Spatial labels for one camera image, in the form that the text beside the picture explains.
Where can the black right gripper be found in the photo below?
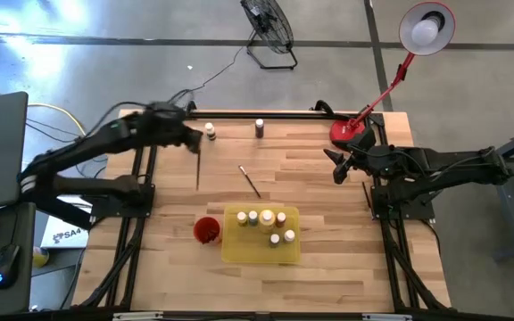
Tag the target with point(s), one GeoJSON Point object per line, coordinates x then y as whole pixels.
{"type": "Point", "coordinates": [366, 156]}

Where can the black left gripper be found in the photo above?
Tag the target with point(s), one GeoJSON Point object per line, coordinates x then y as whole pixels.
{"type": "Point", "coordinates": [168, 127]}

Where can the dark green paint bottle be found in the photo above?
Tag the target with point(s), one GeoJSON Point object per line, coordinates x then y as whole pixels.
{"type": "Point", "coordinates": [210, 130]}

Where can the red paint bottle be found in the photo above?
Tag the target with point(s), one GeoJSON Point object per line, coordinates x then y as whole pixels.
{"type": "Point", "coordinates": [280, 219]}

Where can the single brown stick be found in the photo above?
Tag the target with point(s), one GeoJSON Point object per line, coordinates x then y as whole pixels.
{"type": "Point", "coordinates": [250, 182]}

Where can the small white paint bottle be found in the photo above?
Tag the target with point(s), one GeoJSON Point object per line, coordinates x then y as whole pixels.
{"type": "Point", "coordinates": [288, 236]}

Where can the large yellow paint bottle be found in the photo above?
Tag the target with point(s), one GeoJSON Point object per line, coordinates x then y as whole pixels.
{"type": "Point", "coordinates": [267, 220]}

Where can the teal paint bottle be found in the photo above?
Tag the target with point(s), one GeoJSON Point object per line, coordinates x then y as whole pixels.
{"type": "Point", "coordinates": [253, 217]}

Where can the small yellow paint bottle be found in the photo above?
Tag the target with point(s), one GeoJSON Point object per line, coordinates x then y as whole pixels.
{"type": "Point", "coordinates": [242, 218]}

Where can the orange plastic cup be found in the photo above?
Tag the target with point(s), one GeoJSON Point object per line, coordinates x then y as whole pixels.
{"type": "Point", "coordinates": [200, 238]}

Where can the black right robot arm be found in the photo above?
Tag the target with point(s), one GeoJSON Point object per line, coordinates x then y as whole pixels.
{"type": "Point", "coordinates": [453, 162]}

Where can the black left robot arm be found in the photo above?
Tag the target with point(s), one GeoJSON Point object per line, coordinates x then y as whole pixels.
{"type": "Point", "coordinates": [83, 145]}

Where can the yellow translucent plastic bin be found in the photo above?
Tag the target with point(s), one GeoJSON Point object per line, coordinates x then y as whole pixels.
{"type": "Point", "coordinates": [248, 249]}

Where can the black floor fan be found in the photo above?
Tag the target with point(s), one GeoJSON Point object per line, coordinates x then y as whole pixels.
{"type": "Point", "coordinates": [268, 24]}

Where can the white printed box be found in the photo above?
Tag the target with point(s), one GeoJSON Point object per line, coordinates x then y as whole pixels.
{"type": "Point", "coordinates": [67, 234]}

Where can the red desk lamp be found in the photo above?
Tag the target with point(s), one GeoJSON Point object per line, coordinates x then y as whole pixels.
{"type": "Point", "coordinates": [426, 29]}

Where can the yellow round object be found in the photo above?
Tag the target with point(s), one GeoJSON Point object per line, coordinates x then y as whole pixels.
{"type": "Point", "coordinates": [40, 257]}

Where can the dark grey side desk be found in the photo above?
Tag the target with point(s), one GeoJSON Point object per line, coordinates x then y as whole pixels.
{"type": "Point", "coordinates": [16, 232]}

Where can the black computer mouse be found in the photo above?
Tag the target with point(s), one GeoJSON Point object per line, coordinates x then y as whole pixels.
{"type": "Point", "coordinates": [7, 263]}

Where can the black frame clamp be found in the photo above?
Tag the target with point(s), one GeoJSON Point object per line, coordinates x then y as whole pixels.
{"type": "Point", "coordinates": [191, 108]}

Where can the white metal bracket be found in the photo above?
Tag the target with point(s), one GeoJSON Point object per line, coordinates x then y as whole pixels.
{"type": "Point", "coordinates": [136, 315]}
{"type": "Point", "coordinates": [386, 317]}

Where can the black table edge rail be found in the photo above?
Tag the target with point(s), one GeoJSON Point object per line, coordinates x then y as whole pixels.
{"type": "Point", "coordinates": [194, 317]}

